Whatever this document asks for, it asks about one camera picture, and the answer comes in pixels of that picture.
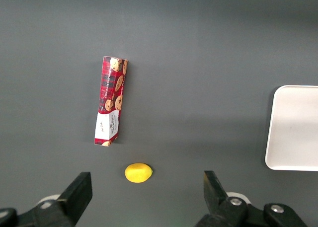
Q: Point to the white rectangular tray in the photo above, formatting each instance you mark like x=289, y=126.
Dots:
x=294, y=127

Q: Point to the red tartan cookie box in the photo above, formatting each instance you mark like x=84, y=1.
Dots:
x=111, y=100

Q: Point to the yellow lemon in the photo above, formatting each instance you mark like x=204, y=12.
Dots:
x=138, y=173

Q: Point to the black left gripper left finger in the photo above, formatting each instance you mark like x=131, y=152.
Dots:
x=72, y=199

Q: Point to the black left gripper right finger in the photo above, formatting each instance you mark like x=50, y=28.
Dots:
x=218, y=199

